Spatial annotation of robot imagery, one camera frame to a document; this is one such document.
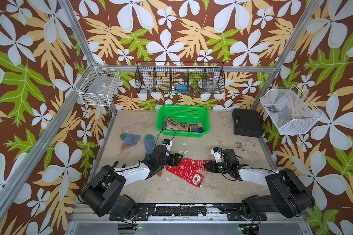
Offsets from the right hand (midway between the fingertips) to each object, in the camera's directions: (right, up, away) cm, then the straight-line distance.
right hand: (204, 165), depth 90 cm
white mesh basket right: (+48, +33, -8) cm, 59 cm away
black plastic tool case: (+35, +27, +18) cm, 48 cm away
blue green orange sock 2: (-36, +13, +11) cm, 40 cm away
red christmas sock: (-9, -5, -4) cm, 11 cm away
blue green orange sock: (-50, +15, +10) cm, 53 cm away
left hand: (-16, +7, -2) cm, 18 cm away
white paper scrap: (-12, +12, +11) cm, 20 cm away
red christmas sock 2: (-6, 0, 0) cm, 6 cm away
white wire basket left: (-65, +48, -4) cm, 81 cm away
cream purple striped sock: (-1, +22, +15) cm, 26 cm away
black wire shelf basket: (-15, +57, +7) cm, 60 cm away
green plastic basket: (-10, +35, +31) cm, 48 cm away
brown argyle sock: (-23, +28, +18) cm, 41 cm away
